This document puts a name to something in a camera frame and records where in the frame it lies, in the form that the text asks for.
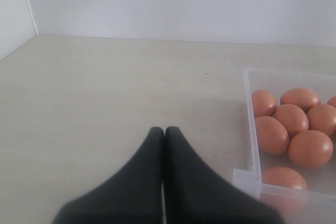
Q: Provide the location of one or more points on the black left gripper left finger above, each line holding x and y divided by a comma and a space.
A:
132, 195

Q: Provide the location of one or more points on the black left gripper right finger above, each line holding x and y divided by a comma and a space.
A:
194, 193

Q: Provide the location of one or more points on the brown egg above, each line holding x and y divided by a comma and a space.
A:
292, 118
272, 136
310, 149
264, 103
301, 97
322, 118
332, 101

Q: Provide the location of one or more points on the brown egg front left corner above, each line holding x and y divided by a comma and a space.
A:
286, 204

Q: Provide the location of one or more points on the clear plastic tray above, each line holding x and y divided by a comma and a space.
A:
319, 206

